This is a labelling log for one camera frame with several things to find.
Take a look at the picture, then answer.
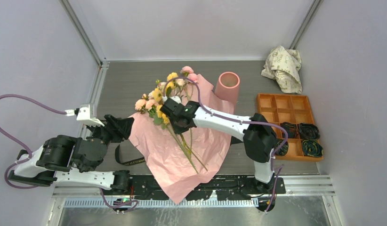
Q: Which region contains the rolled black ribbon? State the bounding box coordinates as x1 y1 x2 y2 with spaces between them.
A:
301 140 323 158
298 123 321 140
281 122 298 138

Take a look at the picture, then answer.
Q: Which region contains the crumpled printed paper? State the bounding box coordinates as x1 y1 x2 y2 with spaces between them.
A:
261 45 303 94

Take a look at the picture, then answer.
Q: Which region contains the rolled black ribbon back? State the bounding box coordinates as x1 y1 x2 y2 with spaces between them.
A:
298 123 321 140

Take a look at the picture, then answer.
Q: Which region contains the pink cylindrical vase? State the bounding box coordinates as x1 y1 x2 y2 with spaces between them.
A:
214 72 240 106

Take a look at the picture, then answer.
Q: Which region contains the peach rose spray stem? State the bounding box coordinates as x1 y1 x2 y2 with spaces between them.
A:
135 79 203 173

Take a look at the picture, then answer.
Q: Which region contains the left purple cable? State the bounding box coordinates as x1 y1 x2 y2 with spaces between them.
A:
0 94 139 213

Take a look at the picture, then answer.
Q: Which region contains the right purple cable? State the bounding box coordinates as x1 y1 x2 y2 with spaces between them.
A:
162 76 289 213

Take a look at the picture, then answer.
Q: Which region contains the yellow flower stem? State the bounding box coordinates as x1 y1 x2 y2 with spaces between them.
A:
145 72 207 173

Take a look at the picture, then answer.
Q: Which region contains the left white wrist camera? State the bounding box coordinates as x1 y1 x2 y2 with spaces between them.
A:
64 103 104 127

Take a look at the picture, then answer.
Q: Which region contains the black ribbon gold lettering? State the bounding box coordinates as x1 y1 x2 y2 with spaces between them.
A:
114 144 147 166

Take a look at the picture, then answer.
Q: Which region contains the rolled black ribbon left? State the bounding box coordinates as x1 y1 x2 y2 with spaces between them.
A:
281 122 298 138

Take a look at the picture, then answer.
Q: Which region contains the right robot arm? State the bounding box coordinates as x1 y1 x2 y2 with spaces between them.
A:
161 97 277 194

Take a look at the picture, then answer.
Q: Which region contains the pink rose stem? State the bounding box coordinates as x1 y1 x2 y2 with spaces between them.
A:
180 66 198 148

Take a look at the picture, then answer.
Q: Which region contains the rolled black ribbon front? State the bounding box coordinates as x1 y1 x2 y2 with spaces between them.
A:
301 140 323 158

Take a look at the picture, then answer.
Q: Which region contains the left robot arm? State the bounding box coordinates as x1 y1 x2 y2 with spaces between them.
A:
5 114 134 194

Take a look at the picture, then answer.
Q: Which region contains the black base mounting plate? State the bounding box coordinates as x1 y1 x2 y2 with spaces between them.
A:
101 174 286 202

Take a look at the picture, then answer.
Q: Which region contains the orange compartment tray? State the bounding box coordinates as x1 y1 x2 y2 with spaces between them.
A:
256 93 323 162

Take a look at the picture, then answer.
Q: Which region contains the purple cable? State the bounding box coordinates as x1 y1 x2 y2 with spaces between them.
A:
0 94 139 213
162 76 289 213

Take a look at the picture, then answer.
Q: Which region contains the purple flower bouquet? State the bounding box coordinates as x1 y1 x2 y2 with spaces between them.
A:
129 73 234 204

